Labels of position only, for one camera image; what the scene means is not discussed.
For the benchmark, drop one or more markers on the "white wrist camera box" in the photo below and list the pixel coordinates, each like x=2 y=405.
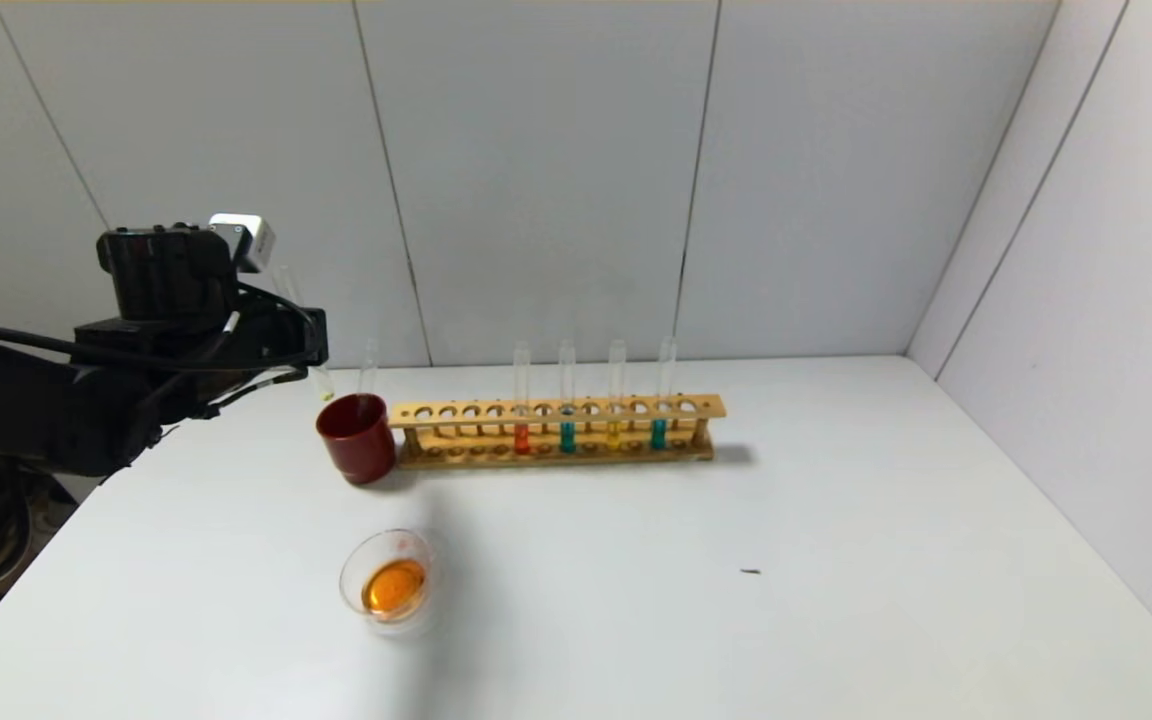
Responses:
x=248 y=240

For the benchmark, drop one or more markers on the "test tube with orange-red pigment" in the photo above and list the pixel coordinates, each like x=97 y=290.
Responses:
x=368 y=365

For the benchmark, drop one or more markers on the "wooden test tube rack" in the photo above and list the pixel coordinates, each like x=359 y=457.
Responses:
x=556 y=411

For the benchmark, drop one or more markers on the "test tube with yellow pigment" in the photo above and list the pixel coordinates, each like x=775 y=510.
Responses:
x=614 y=436
x=320 y=380

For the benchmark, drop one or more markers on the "dark red cup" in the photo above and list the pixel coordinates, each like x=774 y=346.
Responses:
x=356 y=440

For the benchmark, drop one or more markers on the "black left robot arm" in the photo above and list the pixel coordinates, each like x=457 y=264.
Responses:
x=36 y=410

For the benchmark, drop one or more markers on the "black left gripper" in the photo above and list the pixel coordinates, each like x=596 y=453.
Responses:
x=314 y=338

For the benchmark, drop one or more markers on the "clear glass beaker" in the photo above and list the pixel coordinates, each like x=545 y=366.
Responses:
x=394 y=590

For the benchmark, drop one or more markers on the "test tube with teal pigment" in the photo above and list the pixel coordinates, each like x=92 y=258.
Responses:
x=658 y=434
x=567 y=438

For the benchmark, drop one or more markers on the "test tube with red pigment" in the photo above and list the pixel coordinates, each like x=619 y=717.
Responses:
x=522 y=440

